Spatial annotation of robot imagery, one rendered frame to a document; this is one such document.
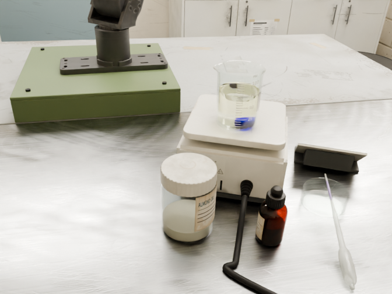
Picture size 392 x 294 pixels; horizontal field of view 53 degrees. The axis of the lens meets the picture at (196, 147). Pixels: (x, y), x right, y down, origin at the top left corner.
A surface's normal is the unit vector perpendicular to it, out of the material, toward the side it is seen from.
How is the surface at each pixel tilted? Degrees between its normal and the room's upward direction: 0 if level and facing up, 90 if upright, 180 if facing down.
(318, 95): 0
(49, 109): 90
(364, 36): 90
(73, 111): 90
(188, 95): 0
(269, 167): 90
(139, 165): 0
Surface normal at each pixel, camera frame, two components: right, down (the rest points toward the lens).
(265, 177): -0.20, 0.50
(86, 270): 0.04, -0.86
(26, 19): 0.22, 0.50
